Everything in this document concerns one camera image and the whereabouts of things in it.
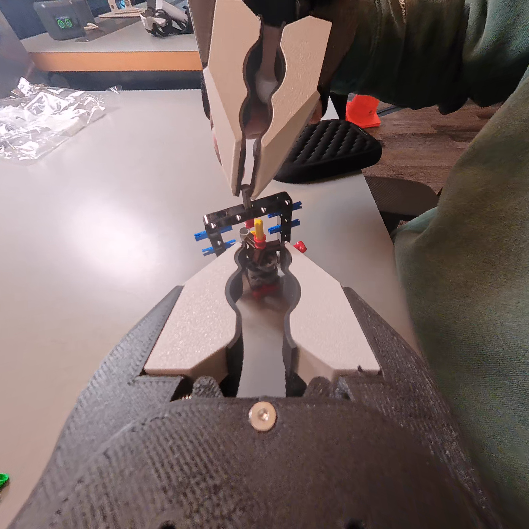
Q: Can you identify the black and white strapped device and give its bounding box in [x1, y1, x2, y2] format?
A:
[141, 0, 195, 37]

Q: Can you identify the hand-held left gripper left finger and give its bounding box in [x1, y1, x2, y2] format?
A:
[144, 247, 245, 380]

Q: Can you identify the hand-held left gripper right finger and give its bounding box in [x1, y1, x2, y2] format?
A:
[280, 242, 382, 387]

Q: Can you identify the person's right forearm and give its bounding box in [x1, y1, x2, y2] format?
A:
[331, 0, 529, 115]

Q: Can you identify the black dimpled wrist rest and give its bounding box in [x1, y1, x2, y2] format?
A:
[273, 119, 383, 185]

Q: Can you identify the white book stand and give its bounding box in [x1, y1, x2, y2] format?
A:
[99, 0, 143, 17]

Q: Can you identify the grey table with orange edge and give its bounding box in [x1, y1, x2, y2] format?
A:
[21, 14, 204, 73]

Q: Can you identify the black frame lego assembly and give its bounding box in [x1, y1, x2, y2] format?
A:
[194, 191, 308, 299]

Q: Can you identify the black box with green lights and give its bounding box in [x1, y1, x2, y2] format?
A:
[34, 0, 86, 41]

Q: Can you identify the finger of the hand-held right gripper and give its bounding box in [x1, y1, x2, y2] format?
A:
[187, 0, 263, 197]
[250, 18, 334, 200]

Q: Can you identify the clear plastic bag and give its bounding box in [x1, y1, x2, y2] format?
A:
[0, 76, 123, 167]

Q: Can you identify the orange plastic bin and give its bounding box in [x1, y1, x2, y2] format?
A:
[345, 94, 382, 128]

